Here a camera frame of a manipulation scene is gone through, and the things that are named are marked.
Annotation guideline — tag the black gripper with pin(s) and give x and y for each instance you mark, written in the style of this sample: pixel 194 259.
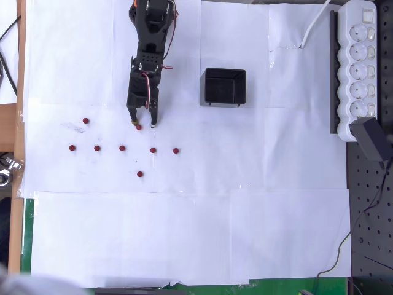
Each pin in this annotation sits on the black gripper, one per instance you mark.
pixel 137 101

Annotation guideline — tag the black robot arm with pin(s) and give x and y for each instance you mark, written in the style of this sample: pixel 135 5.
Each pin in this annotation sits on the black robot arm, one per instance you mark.
pixel 153 30

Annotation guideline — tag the black box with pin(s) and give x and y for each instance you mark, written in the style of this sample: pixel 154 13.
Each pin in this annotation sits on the black box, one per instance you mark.
pixel 221 89

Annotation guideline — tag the white paper table cover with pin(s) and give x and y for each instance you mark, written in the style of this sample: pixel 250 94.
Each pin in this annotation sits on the white paper table cover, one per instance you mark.
pixel 215 215

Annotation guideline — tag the silver metal clamp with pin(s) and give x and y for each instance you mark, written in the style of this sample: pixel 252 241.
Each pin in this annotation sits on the silver metal clamp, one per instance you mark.
pixel 6 178

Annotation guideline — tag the green mat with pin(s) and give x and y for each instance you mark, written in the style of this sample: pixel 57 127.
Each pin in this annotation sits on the green mat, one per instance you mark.
pixel 27 233

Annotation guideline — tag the flat black device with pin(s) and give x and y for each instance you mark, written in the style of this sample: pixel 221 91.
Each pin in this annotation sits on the flat black device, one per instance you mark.
pixel 138 291

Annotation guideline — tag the blurred grey object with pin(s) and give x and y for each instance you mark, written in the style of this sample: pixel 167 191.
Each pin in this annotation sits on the blurred grey object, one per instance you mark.
pixel 30 285

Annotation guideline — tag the black power adapter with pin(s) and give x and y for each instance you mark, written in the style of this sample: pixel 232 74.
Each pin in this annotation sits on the black power adapter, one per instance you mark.
pixel 368 138

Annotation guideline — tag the black pegboard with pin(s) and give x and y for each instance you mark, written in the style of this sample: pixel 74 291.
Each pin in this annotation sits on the black pegboard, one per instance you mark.
pixel 371 215

